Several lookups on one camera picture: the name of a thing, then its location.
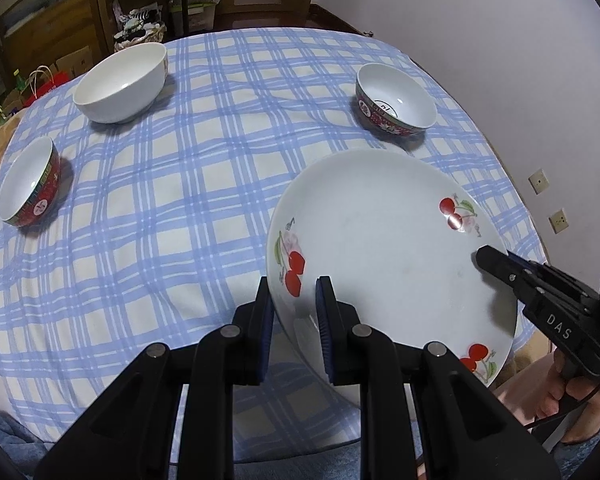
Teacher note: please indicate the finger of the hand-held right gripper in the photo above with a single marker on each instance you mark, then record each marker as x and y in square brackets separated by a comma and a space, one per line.
[497, 265]

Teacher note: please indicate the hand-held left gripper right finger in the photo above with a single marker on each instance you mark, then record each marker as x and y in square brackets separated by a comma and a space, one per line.
[325, 330]

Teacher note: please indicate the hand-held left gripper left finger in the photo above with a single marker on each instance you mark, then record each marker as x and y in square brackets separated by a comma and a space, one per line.
[265, 330]

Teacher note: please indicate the white cherry print plate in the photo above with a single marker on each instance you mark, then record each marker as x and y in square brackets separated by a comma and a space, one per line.
[395, 260]

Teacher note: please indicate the person's right hand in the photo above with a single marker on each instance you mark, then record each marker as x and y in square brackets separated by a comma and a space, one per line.
[585, 405]

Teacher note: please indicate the blue checked cloth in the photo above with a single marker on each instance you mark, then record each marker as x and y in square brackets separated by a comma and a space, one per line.
[180, 210]

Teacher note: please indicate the small red patterned bowl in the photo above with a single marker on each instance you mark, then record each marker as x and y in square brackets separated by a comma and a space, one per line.
[27, 187]

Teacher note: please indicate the person's blue fleece clothing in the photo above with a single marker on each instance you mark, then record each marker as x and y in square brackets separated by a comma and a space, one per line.
[10, 440]

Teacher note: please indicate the large white bowl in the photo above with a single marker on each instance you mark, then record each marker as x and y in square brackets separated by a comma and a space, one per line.
[120, 82]

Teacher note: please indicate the woven basket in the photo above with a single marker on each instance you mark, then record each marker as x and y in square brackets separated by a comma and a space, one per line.
[140, 30]

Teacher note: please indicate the clear storage box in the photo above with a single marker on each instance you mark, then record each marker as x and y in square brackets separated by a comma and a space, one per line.
[195, 12]

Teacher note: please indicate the red paper bag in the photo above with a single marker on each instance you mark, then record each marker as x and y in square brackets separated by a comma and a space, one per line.
[50, 85]

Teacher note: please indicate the small cardboard box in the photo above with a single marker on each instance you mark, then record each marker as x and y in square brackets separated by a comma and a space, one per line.
[75, 62]

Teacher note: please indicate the green bottle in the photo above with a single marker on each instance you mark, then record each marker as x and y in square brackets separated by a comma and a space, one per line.
[17, 80]

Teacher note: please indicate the wooden wardrobe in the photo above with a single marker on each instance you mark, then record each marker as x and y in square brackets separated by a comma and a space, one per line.
[45, 15]

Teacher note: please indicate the wall socket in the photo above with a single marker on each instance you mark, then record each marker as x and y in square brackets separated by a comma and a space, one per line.
[560, 221]
[539, 181]

